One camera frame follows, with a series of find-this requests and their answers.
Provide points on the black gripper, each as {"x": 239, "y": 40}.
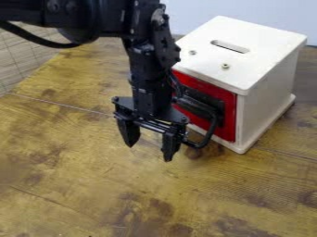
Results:
{"x": 148, "y": 108}

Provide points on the black metal drawer handle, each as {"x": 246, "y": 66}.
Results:
{"x": 199, "y": 106}

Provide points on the red drawer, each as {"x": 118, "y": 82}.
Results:
{"x": 225, "y": 132}

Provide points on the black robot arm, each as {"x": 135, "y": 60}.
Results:
{"x": 68, "y": 23}

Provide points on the white wooden box cabinet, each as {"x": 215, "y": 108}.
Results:
{"x": 241, "y": 63}

